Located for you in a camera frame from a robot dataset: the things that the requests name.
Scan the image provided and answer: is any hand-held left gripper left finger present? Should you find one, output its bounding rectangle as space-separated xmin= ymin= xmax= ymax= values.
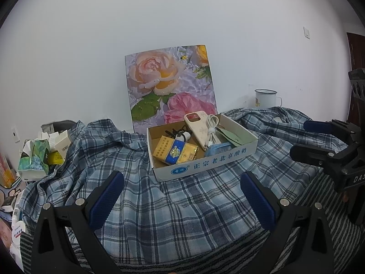
xmin=31 ymin=171 xmax=125 ymax=274

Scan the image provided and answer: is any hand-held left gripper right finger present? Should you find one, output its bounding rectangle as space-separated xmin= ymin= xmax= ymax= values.
xmin=240 ymin=171 xmax=335 ymax=274

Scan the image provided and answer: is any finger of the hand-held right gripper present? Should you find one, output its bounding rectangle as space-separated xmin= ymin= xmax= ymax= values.
xmin=289 ymin=144 xmax=360 ymax=175
xmin=303 ymin=119 xmax=360 ymax=145

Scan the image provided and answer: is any blue tissue packet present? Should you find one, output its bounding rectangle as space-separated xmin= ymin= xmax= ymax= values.
xmin=206 ymin=143 xmax=235 ymax=157

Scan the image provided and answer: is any green paper card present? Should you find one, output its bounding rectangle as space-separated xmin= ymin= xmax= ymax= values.
xmin=217 ymin=126 xmax=250 ymax=147

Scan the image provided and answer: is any cardboard box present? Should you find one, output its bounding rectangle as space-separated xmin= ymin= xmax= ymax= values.
xmin=146 ymin=113 xmax=259 ymax=182

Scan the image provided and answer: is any blue and gold packet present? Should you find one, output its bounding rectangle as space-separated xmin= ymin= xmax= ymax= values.
xmin=152 ymin=135 xmax=199 ymax=165

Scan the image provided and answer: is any white charging cable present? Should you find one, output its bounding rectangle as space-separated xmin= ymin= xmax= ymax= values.
xmin=205 ymin=114 xmax=226 ymax=149

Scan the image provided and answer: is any beige phone case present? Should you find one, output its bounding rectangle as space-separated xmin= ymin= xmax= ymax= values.
xmin=184 ymin=111 xmax=220 ymax=152

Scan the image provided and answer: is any blue plaid cloth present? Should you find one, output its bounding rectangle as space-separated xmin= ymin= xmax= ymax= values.
xmin=20 ymin=107 xmax=350 ymax=263

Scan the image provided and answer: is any white enamel mug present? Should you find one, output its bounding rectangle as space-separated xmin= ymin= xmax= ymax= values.
xmin=255 ymin=89 xmax=283 ymax=108

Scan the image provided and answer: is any small yellow box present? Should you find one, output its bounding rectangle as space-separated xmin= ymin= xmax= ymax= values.
xmin=48 ymin=151 xmax=65 ymax=164

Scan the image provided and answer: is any small beige carton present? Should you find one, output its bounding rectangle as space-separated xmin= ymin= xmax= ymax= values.
xmin=54 ymin=130 xmax=72 ymax=159

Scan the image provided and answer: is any green tissue box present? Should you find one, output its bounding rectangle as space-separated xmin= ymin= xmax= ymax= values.
xmin=18 ymin=139 xmax=51 ymax=180

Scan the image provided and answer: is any white crumpled paper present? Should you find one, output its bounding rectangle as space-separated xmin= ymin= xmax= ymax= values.
xmin=37 ymin=131 xmax=59 ymax=152

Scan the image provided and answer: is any grey bag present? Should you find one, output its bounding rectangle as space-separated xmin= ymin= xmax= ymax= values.
xmin=41 ymin=120 xmax=79 ymax=137

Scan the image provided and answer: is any white plastic bottle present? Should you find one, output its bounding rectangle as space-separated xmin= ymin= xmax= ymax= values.
xmin=11 ymin=221 xmax=26 ymax=252

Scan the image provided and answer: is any cartoon printed box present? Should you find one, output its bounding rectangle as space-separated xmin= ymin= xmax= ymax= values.
xmin=0 ymin=177 xmax=26 ymax=220

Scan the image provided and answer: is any orange packet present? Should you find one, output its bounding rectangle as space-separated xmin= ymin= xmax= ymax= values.
xmin=0 ymin=151 xmax=18 ymax=189

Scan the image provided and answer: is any floral picture board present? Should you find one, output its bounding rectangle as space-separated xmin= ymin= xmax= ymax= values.
xmin=125 ymin=45 xmax=219 ymax=134

